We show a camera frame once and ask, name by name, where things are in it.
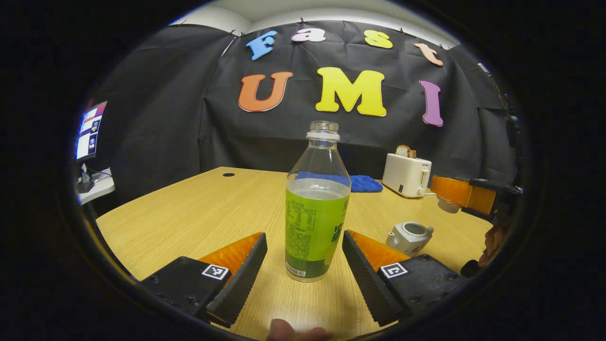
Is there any green label water bottle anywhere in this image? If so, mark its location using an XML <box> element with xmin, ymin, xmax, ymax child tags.
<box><xmin>285</xmin><ymin>121</ymin><xmax>352</xmax><ymax>283</ymax></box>

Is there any white ceramic teacup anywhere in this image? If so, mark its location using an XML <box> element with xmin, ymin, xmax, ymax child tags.
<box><xmin>386</xmin><ymin>222</ymin><xmax>435</xmax><ymax>257</ymax></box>

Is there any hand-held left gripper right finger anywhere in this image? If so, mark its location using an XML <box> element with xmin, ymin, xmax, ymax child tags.
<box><xmin>341</xmin><ymin>230</ymin><xmax>468</xmax><ymax>327</ymax></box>

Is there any white toaster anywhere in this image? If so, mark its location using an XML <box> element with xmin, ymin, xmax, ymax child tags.
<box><xmin>382</xmin><ymin>153</ymin><xmax>432</xmax><ymax>198</ymax></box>

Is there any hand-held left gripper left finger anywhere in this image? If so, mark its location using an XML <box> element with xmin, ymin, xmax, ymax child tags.
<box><xmin>141</xmin><ymin>232</ymin><xmax>268</xmax><ymax>328</ymax></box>

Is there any blue towel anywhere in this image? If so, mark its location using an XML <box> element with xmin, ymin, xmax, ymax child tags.
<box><xmin>296</xmin><ymin>171</ymin><xmax>383</xmax><ymax>193</ymax></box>

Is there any computer monitor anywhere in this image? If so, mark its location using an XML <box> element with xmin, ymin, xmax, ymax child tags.
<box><xmin>76</xmin><ymin>100</ymin><xmax>108</xmax><ymax>161</ymax></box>

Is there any white desk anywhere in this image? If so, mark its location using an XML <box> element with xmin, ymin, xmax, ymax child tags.
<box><xmin>76</xmin><ymin>168</ymin><xmax>116</xmax><ymax>206</ymax></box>

